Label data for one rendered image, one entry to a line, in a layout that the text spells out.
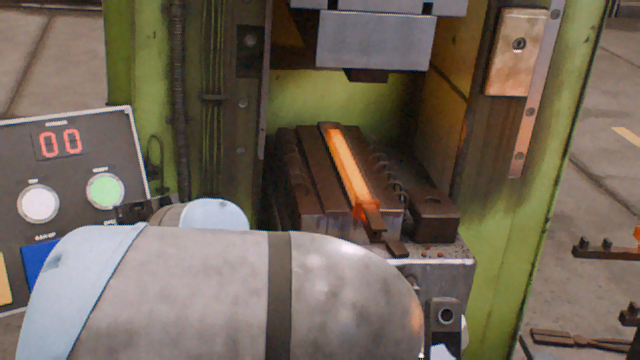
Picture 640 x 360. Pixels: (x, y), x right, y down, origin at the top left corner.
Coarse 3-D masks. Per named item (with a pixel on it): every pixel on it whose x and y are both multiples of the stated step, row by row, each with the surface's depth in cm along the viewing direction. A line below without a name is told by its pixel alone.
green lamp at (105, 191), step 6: (96, 180) 111; (102, 180) 111; (108, 180) 112; (114, 180) 113; (96, 186) 111; (102, 186) 111; (108, 186) 112; (114, 186) 112; (96, 192) 111; (102, 192) 111; (108, 192) 112; (114, 192) 112; (96, 198) 111; (102, 198) 111; (108, 198) 112; (114, 198) 112; (102, 204) 111; (108, 204) 112
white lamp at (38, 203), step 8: (32, 192) 106; (40, 192) 106; (48, 192) 107; (24, 200) 105; (32, 200) 106; (40, 200) 106; (48, 200) 107; (24, 208) 105; (32, 208) 106; (40, 208) 106; (48, 208) 107; (32, 216) 106; (40, 216) 106
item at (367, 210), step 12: (336, 132) 163; (336, 144) 157; (348, 156) 152; (348, 168) 147; (348, 180) 143; (360, 180) 142; (360, 192) 137; (360, 204) 132; (372, 204) 132; (360, 216) 133; (372, 216) 128; (372, 228) 125; (384, 228) 125; (372, 240) 126; (384, 240) 126
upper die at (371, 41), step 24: (312, 24) 122; (336, 24) 117; (360, 24) 117; (384, 24) 118; (408, 24) 119; (432, 24) 119; (312, 48) 122; (336, 48) 119; (360, 48) 119; (384, 48) 120; (408, 48) 121
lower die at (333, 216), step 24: (312, 144) 160; (360, 144) 162; (288, 168) 150; (312, 168) 149; (336, 168) 148; (360, 168) 149; (312, 192) 142; (336, 192) 140; (384, 192) 142; (312, 216) 133; (336, 216) 134; (384, 216) 136; (360, 240) 138
